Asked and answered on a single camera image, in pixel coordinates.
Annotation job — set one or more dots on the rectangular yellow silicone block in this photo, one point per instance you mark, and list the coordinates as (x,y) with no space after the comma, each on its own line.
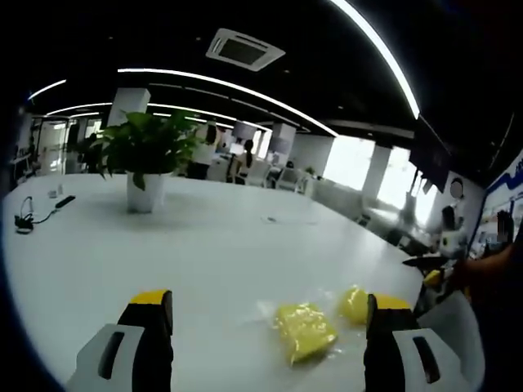
(304,330)

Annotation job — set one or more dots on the ceiling air conditioner vent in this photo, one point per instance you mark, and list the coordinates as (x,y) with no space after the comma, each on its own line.
(245,49)

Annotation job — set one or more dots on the long curved ceiling light strip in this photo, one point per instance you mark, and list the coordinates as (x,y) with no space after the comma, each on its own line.
(229,90)

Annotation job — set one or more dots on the person's dark top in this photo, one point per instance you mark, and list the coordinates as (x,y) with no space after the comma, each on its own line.
(500,335)

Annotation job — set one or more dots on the black flat device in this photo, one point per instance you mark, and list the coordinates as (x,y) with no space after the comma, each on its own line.
(65,201)

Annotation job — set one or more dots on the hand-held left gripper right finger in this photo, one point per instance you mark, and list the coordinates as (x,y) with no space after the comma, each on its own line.
(384,343)

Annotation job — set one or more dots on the potted green plant white pot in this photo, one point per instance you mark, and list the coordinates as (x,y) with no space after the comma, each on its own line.
(145,155)

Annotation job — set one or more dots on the blue white wall board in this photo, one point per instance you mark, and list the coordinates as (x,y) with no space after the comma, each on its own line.
(496,192)

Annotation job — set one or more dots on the hanging dark screen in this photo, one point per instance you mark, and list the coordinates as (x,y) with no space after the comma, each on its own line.
(429,159)

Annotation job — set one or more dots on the round yellow silicone block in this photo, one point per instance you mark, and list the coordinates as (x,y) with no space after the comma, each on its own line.
(353,306)

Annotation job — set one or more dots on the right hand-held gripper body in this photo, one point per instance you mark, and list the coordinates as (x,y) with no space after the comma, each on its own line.
(453,245)

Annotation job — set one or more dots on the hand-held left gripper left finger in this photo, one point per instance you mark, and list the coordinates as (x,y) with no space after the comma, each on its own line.
(151,343)

